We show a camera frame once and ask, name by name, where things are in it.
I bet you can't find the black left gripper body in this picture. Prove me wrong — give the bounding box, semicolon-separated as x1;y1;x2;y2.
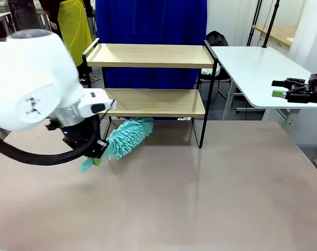
45;117;103;159

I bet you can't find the teal microfibre duster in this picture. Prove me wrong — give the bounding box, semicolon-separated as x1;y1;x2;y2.
79;117;155;173

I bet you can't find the white rounded side table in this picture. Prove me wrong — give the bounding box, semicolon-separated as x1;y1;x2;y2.
210;45;317;121

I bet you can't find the wooden top desk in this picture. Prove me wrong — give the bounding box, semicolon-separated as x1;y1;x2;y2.
251;25;298;48

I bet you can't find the black tripod stand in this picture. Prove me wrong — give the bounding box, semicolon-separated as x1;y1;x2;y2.
246;0;281;48

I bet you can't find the black office chair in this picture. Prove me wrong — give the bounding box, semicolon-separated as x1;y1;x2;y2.
199;30;248;113

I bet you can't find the person in yellow apron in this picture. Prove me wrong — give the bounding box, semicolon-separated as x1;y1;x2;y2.
39;0;99;82

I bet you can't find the person in dark clothes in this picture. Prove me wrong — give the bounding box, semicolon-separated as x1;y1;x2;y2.
8;0;40;33

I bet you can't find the two-tier wooden black-frame shelf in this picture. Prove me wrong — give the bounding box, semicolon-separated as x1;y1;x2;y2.
82;37;220;149

